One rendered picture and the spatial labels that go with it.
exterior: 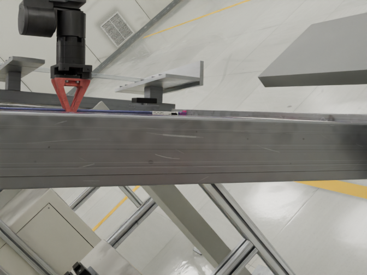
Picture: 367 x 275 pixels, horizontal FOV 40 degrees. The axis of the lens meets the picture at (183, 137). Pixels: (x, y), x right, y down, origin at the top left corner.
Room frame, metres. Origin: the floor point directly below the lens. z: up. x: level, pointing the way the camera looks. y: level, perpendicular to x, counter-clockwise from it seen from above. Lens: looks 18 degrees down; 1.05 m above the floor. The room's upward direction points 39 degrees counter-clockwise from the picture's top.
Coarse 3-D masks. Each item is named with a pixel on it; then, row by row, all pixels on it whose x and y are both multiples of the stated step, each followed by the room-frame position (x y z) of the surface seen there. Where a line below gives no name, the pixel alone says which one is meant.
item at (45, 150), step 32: (0, 128) 0.41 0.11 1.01; (32, 128) 0.41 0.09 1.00; (64, 128) 0.42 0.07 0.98; (96, 128) 0.42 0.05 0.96; (128, 128) 0.43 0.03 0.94; (160, 128) 0.43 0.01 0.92; (192, 128) 0.44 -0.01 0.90; (224, 128) 0.45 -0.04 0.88; (256, 128) 0.45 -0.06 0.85; (288, 128) 0.46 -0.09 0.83; (320, 128) 0.47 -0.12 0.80; (352, 128) 0.48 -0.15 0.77; (0, 160) 0.40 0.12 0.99; (32, 160) 0.41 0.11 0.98; (64, 160) 0.41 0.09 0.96; (96, 160) 0.42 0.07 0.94; (128, 160) 0.42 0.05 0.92; (160, 160) 0.43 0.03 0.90; (192, 160) 0.43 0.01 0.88; (224, 160) 0.44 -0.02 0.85; (256, 160) 0.45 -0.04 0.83; (288, 160) 0.45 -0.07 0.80; (320, 160) 0.46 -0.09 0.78; (352, 160) 0.47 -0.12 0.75
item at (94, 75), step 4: (40, 68) 1.32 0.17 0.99; (44, 68) 1.32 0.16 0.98; (48, 68) 1.32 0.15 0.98; (44, 72) 1.33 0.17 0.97; (48, 72) 1.32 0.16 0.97; (92, 76) 1.35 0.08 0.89; (96, 76) 1.36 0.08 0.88; (100, 76) 1.36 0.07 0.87; (104, 76) 1.37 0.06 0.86; (108, 76) 1.37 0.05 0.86; (112, 76) 1.37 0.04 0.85; (116, 76) 1.38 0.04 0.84; (120, 76) 1.38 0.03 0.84; (124, 76) 1.38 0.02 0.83; (120, 80) 1.39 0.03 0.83; (124, 80) 1.39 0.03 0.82; (128, 80) 1.38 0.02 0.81; (132, 80) 1.39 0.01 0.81; (136, 80) 1.39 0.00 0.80
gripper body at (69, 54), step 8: (64, 40) 1.02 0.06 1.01; (72, 40) 1.01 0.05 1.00; (80, 40) 1.03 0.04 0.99; (56, 48) 1.03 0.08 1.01; (64, 48) 1.01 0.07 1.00; (72, 48) 1.01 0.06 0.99; (80, 48) 1.02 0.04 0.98; (56, 56) 1.03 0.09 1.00; (64, 56) 1.01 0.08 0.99; (72, 56) 1.01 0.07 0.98; (80, 56) 1.02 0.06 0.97; (56, 64) 1.00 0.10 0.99; (64, 64) 0.98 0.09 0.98; (72, 64) 0.98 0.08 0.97; (80, 64) 0.99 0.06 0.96; (72, 72) 1.02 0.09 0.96
